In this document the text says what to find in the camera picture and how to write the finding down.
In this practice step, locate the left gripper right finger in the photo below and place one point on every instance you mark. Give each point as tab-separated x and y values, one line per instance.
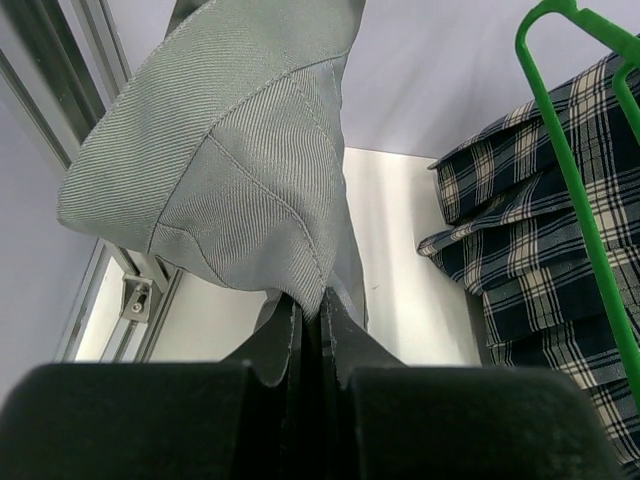
387	420

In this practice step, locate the green hanger of pink skirt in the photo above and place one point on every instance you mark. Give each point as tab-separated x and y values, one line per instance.
626	45

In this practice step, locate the aluminium frame bracket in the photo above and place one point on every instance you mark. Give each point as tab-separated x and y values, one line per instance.
135	301

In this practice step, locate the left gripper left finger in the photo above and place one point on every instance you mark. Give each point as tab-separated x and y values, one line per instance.
232	419

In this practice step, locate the navy plaid skirt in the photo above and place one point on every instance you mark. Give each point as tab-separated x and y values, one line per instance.
512	239

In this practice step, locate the grey skirt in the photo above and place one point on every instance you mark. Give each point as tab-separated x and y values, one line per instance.
223	155

